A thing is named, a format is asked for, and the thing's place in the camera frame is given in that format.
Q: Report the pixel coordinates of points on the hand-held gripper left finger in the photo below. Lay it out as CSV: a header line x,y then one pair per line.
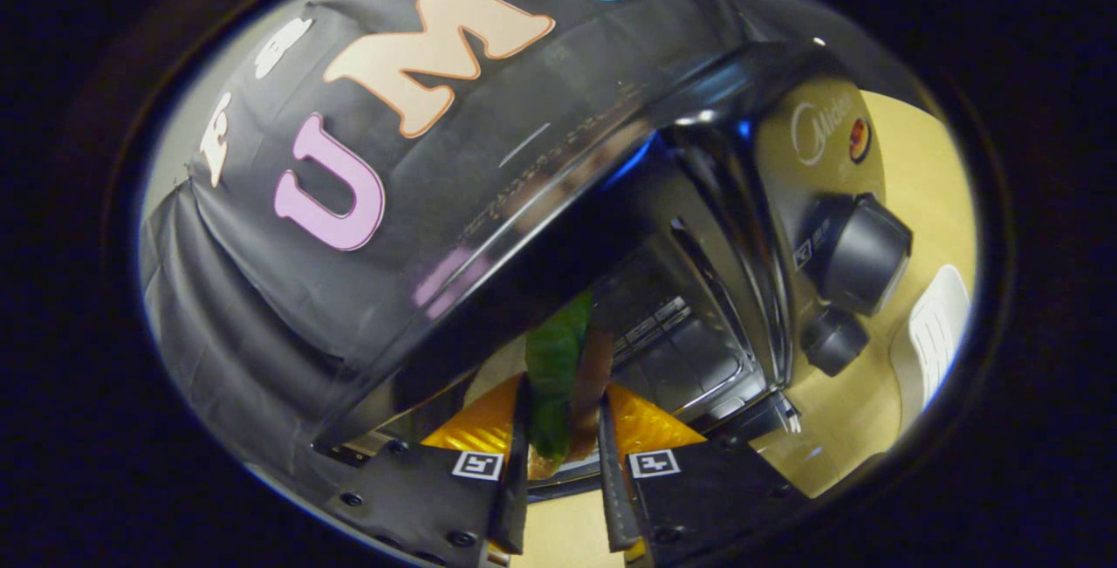
x,y
519,481

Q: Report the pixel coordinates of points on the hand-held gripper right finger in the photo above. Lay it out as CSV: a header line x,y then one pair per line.
x,y
615,498

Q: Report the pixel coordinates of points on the white bread lettuce sandwich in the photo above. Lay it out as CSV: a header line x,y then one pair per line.
x,y
554,376

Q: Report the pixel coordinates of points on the black toaster oven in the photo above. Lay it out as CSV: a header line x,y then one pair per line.
x,y
838,158

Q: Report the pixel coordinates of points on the black backdrop cloth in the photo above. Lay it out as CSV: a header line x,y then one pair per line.
x,y
262,306

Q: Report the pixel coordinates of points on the white rectangular tray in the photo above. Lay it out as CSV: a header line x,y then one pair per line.
x,y
938,324

